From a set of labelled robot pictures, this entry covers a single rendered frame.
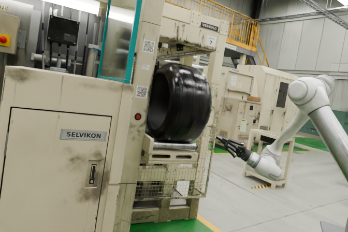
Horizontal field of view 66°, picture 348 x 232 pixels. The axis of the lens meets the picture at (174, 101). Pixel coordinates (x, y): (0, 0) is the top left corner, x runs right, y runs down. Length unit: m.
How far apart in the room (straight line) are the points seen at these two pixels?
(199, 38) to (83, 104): 1.43
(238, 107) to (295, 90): 4.97
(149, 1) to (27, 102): 1.08
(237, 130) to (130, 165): 4.85
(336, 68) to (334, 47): 0.94
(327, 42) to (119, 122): 13.42
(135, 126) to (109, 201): 0.76
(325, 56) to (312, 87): 12.59
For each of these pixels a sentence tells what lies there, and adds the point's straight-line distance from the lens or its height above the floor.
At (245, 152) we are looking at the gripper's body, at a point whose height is 0.95.
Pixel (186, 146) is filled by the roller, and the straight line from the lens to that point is 1.82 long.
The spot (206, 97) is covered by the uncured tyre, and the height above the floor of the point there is 1.25.
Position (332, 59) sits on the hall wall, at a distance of 13.81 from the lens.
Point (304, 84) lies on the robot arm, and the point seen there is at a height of 1.39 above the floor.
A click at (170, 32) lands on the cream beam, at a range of 2.08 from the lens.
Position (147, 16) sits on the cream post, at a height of 1.69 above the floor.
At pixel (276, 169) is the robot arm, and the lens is 1.77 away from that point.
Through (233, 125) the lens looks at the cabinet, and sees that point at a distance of 6.33.
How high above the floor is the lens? 1.28
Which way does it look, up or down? 3 degrees down
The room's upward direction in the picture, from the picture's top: 9 degrees clockwise
